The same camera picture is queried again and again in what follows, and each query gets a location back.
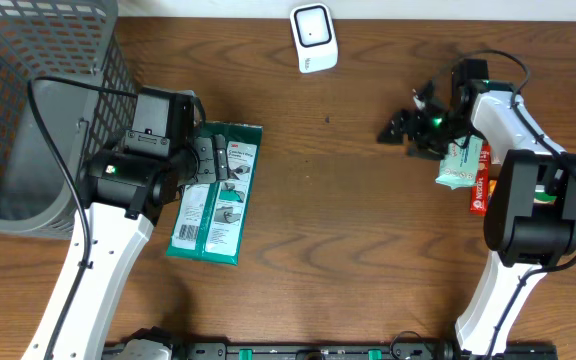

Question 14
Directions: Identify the white barcode scanner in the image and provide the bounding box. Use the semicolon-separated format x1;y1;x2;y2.
289;3;339;74

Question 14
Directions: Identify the green sponge pack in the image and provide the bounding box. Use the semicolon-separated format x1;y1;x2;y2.
166;123;263;266

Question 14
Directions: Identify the red white packet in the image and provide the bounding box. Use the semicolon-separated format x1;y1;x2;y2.
470;144;491;216

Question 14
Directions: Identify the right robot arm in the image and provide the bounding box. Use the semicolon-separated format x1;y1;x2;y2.
377;79;576;359

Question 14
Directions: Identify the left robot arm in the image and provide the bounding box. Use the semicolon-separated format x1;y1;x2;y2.
23;135;228;359

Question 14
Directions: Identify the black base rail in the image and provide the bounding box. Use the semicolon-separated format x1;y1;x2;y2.
102;341;559;360

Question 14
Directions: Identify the teal white snack pouch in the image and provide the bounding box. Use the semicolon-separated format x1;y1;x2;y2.
435;136;483;189

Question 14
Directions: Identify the orange juice carton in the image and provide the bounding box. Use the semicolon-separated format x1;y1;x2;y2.
488;180;497;200

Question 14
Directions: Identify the grey plastic mesh basket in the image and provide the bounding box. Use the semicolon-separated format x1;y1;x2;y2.
0;0;136;239

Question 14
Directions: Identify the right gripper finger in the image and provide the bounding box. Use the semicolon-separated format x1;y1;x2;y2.
406;146;443;161
376;109;410;145

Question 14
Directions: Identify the green lid jar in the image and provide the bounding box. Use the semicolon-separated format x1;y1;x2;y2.
534;185;557;205

